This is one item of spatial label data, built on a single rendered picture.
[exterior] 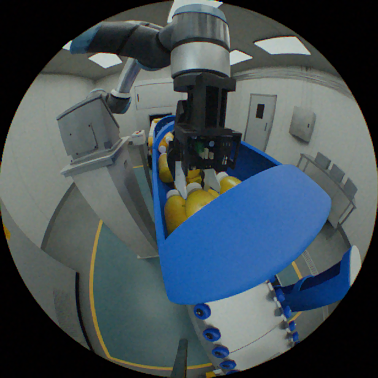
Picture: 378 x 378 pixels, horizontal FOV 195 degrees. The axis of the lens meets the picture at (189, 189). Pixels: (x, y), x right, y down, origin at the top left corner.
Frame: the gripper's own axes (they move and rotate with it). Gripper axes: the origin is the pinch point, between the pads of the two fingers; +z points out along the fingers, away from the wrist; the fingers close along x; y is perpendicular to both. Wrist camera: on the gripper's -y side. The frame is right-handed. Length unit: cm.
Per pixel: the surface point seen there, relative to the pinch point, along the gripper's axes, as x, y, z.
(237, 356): -1, 48, 18
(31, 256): -144, 10, 33
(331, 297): 48, 69, 22
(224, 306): 1.0, 26.3, 18.3
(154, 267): -37, -11, 111
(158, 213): -7.8, 7.2, -3.2
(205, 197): 0.1, 5.9, -3.0
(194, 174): 5.7, -15.6, 6.7
